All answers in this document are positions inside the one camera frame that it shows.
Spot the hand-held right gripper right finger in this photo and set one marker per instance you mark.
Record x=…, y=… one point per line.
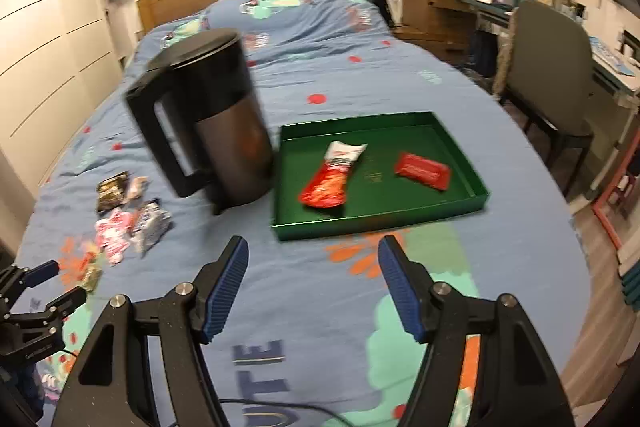
x=400, y=292

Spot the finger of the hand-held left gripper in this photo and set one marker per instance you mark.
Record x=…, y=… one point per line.
x=65, y=299
x=42, y=270

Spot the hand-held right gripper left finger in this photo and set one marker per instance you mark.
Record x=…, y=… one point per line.
x=227, y=292

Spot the pink white striped snack packet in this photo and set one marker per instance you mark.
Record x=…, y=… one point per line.
x=115, y=232

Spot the green tray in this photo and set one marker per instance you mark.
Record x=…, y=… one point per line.
x=380, y=202

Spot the brown snack packet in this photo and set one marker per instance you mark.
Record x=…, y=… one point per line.
x=112, y=192

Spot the olive snack packet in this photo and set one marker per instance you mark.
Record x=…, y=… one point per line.
x=91, y=278

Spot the yellow orange snack packet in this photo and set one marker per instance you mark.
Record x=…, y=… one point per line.
x=87, y=251

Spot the grey white snack packet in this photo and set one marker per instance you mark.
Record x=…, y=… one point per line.
x=150, y=227

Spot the small red snack packet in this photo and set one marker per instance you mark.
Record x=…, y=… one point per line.
x=422, y=170

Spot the peach snack packet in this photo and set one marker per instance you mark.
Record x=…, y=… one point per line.
x=137, y=188

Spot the red white snack packet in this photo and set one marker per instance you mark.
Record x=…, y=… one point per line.
x=327, y=187

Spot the black electric kettle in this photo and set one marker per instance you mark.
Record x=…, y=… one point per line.
x=220, y=132

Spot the white wardrobe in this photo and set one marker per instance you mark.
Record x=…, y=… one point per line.
x=45, y=32

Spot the blue printed blanket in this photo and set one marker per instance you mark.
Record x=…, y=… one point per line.
x=320, y=57

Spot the grey office chair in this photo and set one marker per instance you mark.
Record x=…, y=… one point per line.
x=550, y=62

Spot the wooden cabinet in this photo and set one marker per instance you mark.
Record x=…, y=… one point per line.
x=425, y=12

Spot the red metal frame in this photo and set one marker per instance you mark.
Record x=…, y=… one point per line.
x=607, y=202

